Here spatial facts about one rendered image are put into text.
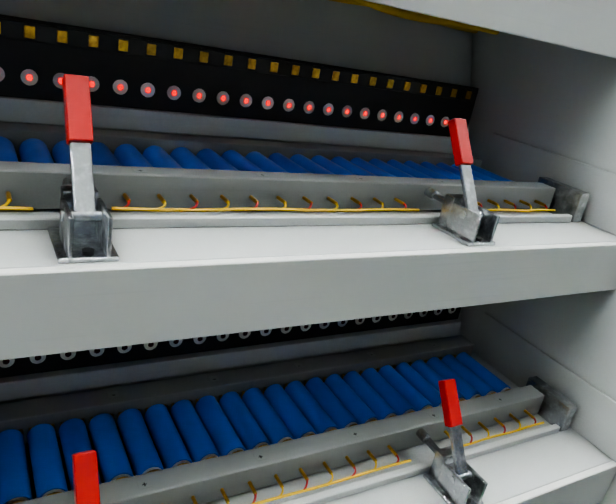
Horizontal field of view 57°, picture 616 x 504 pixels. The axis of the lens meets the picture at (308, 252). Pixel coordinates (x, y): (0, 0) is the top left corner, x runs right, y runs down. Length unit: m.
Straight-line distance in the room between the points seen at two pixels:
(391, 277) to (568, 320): 0.28
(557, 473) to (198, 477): 0.31
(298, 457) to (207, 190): 0.20
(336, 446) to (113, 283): 0.23
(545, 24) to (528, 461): 0.36
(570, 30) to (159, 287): 0.37
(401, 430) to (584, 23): 0.35
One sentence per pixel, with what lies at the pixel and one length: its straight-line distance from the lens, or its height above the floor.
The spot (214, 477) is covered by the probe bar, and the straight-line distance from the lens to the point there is 0.42.
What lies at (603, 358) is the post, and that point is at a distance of 0.60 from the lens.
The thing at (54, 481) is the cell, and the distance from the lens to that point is 0.42.
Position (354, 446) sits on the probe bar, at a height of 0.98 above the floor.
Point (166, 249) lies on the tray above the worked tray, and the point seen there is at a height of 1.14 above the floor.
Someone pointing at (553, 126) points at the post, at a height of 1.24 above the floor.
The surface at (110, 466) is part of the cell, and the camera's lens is 0.43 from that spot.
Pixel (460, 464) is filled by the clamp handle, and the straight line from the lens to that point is 0.48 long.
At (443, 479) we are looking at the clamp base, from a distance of 0.48.
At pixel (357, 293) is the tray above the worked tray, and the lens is 0.36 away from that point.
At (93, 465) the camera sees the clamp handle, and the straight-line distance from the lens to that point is 0.35.
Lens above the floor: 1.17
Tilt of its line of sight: 5 degrees down
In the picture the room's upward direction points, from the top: 1 degrees clockwise
